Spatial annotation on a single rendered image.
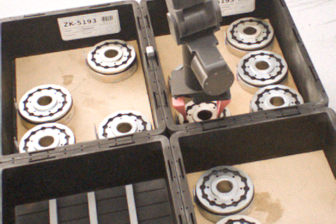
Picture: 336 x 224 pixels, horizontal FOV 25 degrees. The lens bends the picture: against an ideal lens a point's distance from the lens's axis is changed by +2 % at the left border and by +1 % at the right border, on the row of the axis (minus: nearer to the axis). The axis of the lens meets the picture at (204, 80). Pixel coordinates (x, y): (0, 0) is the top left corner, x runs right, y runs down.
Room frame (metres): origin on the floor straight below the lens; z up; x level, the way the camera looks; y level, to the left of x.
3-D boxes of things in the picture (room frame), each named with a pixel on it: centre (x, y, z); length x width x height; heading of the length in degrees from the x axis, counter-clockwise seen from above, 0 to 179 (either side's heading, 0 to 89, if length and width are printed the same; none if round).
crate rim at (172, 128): (1.13, -0.05, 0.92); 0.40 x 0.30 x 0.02; 9
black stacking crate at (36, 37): (1.09, 0.25, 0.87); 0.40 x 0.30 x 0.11; 9
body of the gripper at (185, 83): (1.01, 0.01, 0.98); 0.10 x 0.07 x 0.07; 94
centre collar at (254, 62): (1.14, -0.12, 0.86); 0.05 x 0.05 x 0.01
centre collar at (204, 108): (1.01, 0.00, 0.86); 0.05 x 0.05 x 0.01
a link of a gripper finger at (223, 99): (1.01, -0.01, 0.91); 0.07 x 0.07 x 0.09; 4
